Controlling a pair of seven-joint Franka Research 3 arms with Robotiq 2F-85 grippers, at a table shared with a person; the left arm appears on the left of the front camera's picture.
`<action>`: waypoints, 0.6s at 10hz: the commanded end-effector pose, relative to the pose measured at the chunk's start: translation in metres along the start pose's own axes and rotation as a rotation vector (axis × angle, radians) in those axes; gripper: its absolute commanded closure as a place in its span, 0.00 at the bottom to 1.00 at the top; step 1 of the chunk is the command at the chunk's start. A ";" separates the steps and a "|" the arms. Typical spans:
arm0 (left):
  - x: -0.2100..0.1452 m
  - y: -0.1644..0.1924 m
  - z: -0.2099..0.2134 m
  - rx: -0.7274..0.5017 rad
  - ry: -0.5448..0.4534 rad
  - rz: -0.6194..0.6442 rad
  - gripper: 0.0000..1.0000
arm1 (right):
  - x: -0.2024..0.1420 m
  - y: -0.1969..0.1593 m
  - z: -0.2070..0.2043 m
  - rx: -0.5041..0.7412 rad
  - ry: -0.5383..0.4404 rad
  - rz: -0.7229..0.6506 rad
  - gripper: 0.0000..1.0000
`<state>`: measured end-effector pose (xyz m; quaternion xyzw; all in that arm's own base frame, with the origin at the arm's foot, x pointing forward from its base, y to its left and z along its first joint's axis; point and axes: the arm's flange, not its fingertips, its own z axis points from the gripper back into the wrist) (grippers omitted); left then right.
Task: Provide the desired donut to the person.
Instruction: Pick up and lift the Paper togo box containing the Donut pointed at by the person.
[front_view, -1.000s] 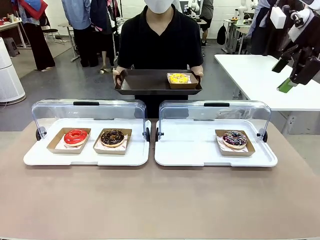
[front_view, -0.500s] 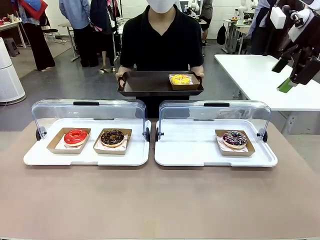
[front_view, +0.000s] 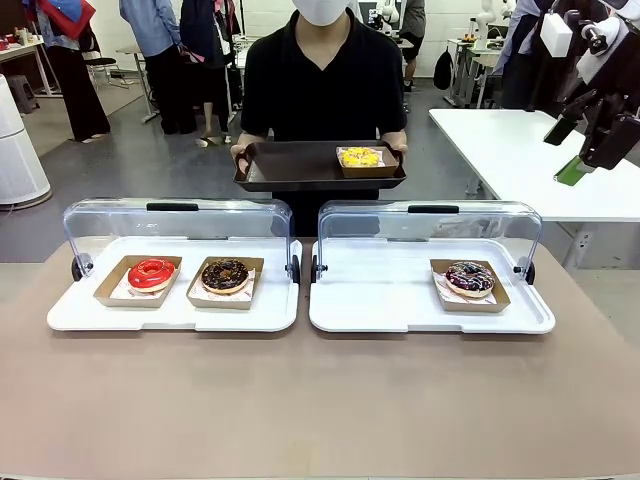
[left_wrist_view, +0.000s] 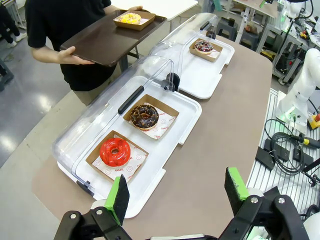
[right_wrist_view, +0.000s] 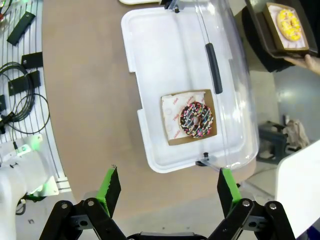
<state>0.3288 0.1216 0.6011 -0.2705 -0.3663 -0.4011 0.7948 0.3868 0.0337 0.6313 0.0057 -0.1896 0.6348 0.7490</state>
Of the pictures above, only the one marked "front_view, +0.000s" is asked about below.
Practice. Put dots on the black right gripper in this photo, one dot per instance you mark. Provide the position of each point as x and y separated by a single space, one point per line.
612 135

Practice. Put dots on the purple glazed donut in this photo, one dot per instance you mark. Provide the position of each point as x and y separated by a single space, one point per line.
457 280

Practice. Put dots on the purple donut's cardboard box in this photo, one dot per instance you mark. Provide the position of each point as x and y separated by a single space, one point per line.
475 306

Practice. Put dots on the yellow donut's printed paper liner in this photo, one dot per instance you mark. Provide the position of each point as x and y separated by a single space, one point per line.
382 159

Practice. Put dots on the purple donut's printed paper liner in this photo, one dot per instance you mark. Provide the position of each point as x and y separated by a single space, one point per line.
442 290

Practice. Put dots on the yellow donut's cardboard box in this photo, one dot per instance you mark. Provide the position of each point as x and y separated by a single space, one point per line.
370 172

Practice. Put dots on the dark brown serving tray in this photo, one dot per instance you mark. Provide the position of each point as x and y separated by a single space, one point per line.
290 165

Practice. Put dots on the person's left forearm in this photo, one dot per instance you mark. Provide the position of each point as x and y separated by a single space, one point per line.
392 136

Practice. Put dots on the person's right forearm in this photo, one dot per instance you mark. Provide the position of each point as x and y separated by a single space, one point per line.
250 137

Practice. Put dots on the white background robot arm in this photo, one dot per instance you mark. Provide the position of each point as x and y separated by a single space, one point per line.
485 20

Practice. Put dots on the person in black shirt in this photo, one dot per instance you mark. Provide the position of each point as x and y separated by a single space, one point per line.
320 90

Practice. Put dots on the chocolate donut's printed paper liner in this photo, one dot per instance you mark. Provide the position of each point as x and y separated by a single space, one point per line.
250 290

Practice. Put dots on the chocolate nut-sprinkled donut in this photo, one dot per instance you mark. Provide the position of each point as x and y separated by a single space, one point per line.
212 280

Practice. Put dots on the chocolate donut in box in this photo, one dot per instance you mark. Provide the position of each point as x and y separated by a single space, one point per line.
220 304

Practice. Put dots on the red donut's printed paper liner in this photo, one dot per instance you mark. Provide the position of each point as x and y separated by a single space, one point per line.
122 295

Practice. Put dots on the red glazed donut in box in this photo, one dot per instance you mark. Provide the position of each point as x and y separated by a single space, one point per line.
107 295

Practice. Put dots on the person's left hand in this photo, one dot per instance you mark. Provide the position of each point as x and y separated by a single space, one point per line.
397 146

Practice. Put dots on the person's right hand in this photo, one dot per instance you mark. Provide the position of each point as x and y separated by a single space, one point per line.
241 155

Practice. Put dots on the white side table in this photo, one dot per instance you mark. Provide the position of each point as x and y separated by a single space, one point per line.
500 150

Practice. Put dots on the bystander in light shirt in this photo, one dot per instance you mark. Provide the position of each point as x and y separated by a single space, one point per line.
525 75

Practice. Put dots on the clear hinged display lid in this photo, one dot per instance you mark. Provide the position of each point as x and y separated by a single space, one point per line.
225 220
475 225

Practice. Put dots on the black lid hinge knob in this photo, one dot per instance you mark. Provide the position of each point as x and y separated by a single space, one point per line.
314 270
76 270
296 270
530 273

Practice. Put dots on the grey workbench desk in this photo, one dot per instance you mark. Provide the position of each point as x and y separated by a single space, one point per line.
475 55

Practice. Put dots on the black backpack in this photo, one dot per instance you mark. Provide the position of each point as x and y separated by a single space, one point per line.
443 70

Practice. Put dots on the white face mask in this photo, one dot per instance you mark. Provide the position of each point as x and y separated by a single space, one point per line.
320 12

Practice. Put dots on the bystander in dark jacket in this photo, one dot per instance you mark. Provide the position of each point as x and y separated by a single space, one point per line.
210 45

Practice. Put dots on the bystander in blue shirt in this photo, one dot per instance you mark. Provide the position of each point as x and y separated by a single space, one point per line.
165 75

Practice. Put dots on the white display tray with donuts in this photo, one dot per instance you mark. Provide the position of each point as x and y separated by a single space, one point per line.
175 320

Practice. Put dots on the wooden top desk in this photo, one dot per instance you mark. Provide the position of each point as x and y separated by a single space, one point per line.
140 51

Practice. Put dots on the black office chair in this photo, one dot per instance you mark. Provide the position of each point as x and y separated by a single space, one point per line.
100 62

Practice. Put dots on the bystander with red bag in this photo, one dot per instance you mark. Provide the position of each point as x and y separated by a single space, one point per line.
80 90

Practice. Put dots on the white air purifier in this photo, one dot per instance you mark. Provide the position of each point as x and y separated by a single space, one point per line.
20 150

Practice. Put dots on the small grey stool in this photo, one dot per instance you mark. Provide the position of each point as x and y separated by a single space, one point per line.
22 92

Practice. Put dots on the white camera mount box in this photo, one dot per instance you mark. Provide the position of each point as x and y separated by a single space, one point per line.
556 34

